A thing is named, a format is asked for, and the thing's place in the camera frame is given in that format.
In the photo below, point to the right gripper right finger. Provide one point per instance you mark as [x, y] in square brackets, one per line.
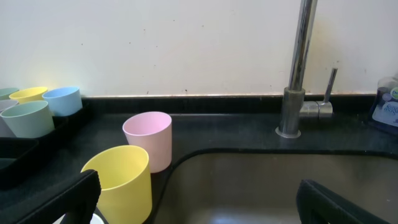
[323, 205]

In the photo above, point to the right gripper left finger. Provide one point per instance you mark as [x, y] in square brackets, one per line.
[74, 193]

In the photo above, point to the white cup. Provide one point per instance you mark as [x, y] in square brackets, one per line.
[97, 220]

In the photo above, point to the yellow cup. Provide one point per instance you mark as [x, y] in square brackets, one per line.
[28, 95]
[130, 193]

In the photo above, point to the pink cup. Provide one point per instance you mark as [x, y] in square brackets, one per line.
[152, 143]

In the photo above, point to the black tray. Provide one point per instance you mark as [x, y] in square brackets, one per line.
[18, 155]

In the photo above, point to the steel sink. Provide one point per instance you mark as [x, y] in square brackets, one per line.
[248, 186]

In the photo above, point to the light green cup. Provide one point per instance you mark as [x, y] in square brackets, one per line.
[31, 124]

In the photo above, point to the blue cup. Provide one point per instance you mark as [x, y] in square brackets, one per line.
[65, 102]

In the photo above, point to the steel tap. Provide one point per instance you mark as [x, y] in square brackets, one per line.
[290, 109]

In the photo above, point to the blue soap bottle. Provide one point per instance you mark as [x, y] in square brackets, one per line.
[385, 115]

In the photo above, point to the grey cup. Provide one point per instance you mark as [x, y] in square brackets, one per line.
[6, 105]

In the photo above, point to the dark green cup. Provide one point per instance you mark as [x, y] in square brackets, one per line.
[6, 92]

